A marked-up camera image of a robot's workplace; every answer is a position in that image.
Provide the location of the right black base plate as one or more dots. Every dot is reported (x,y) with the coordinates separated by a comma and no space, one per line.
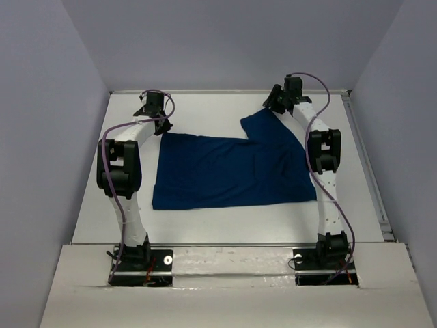
(324,270)

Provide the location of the blue t shirt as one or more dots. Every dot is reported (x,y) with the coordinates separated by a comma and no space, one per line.
(267,167)

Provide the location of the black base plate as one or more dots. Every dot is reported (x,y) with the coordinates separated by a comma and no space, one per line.
(324,270)
(156,274)

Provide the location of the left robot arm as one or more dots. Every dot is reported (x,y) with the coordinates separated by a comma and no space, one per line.
(119,173)

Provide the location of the aluminium rail back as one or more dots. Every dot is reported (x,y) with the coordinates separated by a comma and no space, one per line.
(342,92)

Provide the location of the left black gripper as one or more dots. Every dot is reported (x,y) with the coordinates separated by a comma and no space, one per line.
(164,124)

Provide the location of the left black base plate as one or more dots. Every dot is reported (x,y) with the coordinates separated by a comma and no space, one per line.
(156,274)

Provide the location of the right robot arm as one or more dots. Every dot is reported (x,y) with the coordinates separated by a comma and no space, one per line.
(323,156)

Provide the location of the aluminium rail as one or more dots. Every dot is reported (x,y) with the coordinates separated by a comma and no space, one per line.
(342,92)
(233,244)

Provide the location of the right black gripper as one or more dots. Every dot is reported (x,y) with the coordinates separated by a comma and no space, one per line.
(272,100)

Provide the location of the aluminium rail front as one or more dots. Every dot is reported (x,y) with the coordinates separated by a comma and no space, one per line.
(233,244)

